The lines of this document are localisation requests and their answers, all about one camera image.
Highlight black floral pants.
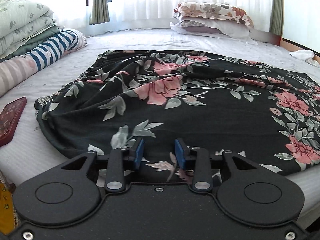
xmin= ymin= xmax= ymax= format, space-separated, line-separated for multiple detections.
xmin=35 ymin=50 xmax=319 ymax=181

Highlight grey patterned bed sheet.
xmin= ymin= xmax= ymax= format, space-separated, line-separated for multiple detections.
xmin=0 ymin=28 xmax=320 ymax=218

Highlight red cased phone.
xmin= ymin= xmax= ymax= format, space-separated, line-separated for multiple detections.
xmin=0 ymin=96 xmax=27 ymax=147

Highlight blue white striped blanket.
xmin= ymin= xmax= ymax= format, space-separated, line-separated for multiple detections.
xmin=1 ymin=29 xmax=87 ymax=95

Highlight white lower pillow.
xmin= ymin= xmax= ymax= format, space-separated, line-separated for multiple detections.
xmin=170 ymin=16 xmax=257 ymax=44

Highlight white crumpled cloth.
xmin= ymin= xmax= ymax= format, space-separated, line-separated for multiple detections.
xmin=289 ymin=49 xmax=314 ymax=62

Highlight green curtain left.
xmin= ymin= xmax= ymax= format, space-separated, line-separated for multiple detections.
xmin=89 ymin=0 xmax=110 ymax=25

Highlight green curtain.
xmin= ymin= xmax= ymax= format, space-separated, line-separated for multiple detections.
xmin=89 ymin=0 xmax=110 ymax=25
xmin=269 ymin=0 xmax=284 ymax=36

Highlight floral pillow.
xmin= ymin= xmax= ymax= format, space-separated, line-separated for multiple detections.
xmin=174 ymin=2 xmax=254 ymax=28

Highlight light green folded quilt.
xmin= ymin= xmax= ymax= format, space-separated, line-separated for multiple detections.
xmin=1 ymin=0 xmax=64 ymax=61

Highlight green curtain right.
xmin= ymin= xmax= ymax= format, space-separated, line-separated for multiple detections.
xmin=269 ymin=0 xmax=284 ymax=36

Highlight yellow bag with rope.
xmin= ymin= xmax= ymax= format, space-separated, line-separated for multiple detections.
xmin=0 ymin=172 xmax=20 ymax=235

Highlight wooden bed frame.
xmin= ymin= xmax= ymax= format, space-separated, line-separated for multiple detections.
xmin=249 ymin=28 xmax=319 ymax=68

